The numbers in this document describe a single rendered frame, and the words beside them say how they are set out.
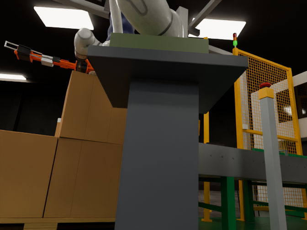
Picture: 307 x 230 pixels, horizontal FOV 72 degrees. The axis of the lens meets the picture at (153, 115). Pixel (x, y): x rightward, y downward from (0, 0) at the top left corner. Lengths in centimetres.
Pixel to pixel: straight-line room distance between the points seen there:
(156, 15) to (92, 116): 70
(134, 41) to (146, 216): 57
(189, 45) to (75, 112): 77
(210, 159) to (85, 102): 83
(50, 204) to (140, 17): 97
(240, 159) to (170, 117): 91
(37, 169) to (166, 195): 75
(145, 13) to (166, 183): 58
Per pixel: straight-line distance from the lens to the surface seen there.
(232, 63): 71
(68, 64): 158
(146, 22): 85
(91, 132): 126
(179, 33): 97
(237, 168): 153
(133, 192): 70
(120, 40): 77
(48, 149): 125
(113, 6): 136
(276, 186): 149
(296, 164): 199
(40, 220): 126
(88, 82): 134
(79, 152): 125
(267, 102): 158
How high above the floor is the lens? 36
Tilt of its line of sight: 17 degrees up
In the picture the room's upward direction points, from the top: 4 degrees clockwise
